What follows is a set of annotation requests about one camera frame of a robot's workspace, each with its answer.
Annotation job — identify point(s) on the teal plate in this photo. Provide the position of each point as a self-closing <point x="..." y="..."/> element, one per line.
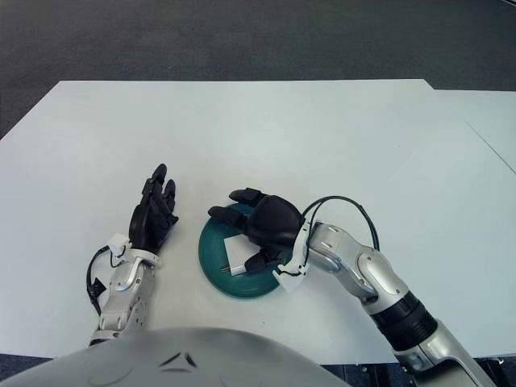
<point x="211" y="254"/>

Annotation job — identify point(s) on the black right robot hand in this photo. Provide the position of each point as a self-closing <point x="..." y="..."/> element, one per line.
<point x="274" y="225"/>

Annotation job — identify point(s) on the white charger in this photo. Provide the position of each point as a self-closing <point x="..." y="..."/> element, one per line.
<point x="235" y="254"/>

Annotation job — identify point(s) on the silver robot torso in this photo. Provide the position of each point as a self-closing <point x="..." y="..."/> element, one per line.
<point x="161" y="363"/>

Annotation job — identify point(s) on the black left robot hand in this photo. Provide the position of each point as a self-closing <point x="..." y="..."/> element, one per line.
<point x="151" y="221"/>

